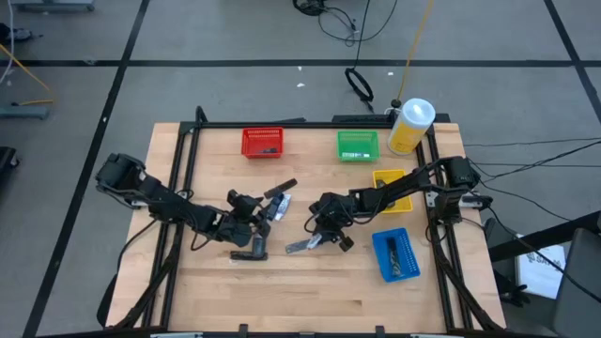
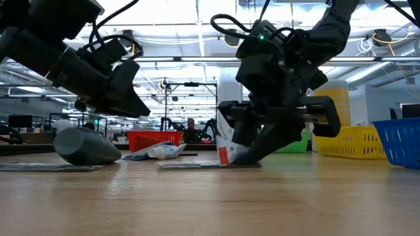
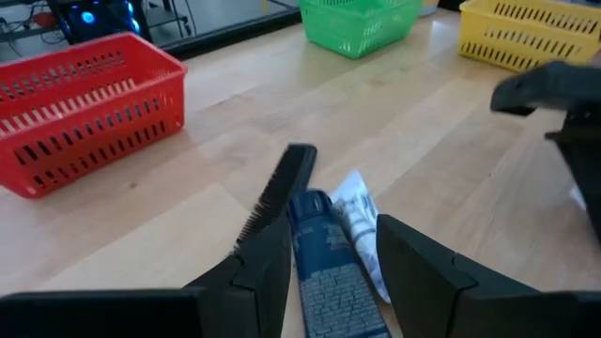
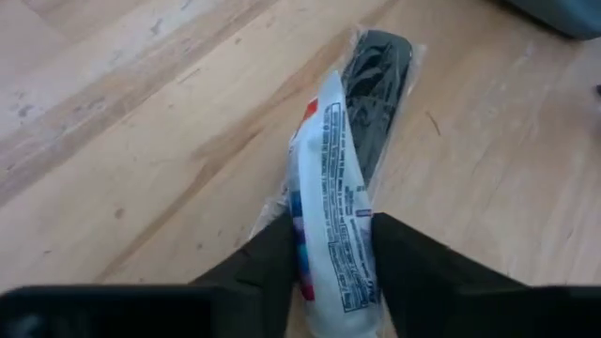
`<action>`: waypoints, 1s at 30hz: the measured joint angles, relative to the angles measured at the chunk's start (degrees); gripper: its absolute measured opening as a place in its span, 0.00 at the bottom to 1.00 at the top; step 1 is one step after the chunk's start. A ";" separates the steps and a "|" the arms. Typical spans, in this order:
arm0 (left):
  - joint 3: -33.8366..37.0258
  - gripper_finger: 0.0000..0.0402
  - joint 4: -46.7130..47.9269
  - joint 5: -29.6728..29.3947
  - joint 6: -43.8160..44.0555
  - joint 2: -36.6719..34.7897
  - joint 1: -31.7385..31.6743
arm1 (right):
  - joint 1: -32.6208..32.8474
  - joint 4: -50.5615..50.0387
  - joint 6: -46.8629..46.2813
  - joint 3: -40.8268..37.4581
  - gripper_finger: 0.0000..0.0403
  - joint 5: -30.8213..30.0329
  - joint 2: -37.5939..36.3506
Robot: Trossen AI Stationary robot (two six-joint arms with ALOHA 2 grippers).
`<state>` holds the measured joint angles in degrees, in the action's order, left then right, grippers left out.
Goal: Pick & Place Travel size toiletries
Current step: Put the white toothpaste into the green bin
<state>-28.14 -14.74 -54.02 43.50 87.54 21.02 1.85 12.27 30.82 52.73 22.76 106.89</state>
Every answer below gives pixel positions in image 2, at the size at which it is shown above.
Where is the black aluminium table frame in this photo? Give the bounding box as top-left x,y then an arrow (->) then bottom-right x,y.
0,142 -> 217,157

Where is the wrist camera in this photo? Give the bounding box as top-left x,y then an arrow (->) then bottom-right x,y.
235,54 -> 286,98
111,58 -> 142,101

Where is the red plastic basket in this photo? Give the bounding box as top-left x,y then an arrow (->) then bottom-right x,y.
126,130 -> 184,153

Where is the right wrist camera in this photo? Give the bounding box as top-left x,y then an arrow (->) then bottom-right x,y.
235,54 -> 286,98

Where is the black hanging device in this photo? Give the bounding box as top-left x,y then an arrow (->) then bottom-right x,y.
373,28 -> 393,47
224,32 -> 241,47

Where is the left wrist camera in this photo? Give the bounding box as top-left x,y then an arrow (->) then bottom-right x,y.
111,58 -> 142,101

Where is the black monitor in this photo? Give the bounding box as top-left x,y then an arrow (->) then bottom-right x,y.
400,103 -> 420,119
8,114 -> 33,129

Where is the yellow plastic basket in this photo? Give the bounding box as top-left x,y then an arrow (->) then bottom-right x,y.
314,125 -> 389,161

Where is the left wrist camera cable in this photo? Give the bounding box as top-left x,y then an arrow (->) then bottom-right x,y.
80,0 -> 145,62

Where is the background black rig frame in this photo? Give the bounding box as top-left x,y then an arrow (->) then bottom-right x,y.
163,81 -> 220,132

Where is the green plastic basket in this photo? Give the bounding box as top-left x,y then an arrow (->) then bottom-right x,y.
274,130 -> 312,155

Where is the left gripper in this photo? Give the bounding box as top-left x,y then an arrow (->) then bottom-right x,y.
47,37 -> 152,119

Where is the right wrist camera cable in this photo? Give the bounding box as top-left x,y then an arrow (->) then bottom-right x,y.
209,13 -> 260,40

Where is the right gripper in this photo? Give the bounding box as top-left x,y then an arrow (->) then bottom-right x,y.
217,18 -> 342,167

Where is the blue plastic basket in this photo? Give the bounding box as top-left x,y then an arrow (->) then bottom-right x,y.
371,117 -> 420,170

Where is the grey silver remote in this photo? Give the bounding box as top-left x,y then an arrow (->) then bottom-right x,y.
156,159 -> 263,169

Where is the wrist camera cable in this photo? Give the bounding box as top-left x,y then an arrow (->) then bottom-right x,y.
209,13 -> 260,40
80,0 -> 145,62

